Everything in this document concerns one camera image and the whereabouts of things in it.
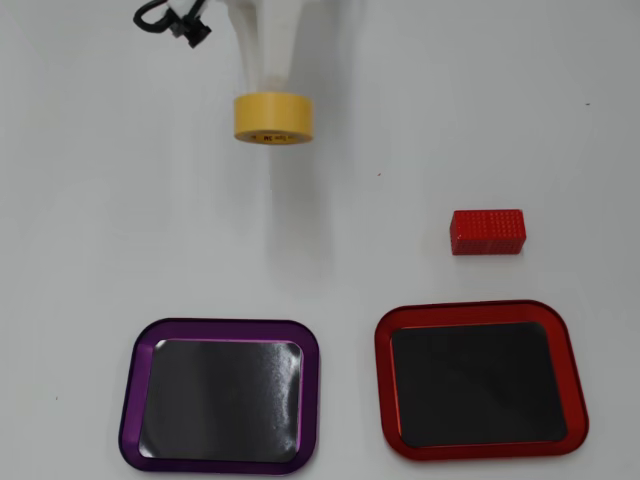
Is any black cable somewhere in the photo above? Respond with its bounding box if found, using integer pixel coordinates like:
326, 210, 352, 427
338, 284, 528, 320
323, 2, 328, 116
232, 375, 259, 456
132, 0, 214, 50

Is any red studded block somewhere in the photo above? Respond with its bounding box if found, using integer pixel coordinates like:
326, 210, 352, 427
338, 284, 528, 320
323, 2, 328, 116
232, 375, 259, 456
448, 208, 527, 257

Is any red metal tray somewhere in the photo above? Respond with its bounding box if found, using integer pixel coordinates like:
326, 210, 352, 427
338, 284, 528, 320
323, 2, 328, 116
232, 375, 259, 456
373, 299, 591, 463

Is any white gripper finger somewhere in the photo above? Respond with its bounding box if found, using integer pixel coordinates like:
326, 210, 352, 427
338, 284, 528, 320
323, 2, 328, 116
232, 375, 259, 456
257, 0, 308, 95
228, 0, 262, 97

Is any purple metal tray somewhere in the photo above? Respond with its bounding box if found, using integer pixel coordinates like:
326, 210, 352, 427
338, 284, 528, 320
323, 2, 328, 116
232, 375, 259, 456
118, 317, 321, 477

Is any yellow masking tape roll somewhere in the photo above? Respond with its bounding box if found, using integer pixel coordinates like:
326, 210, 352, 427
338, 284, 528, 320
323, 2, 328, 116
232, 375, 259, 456
232, 90, 316, 147

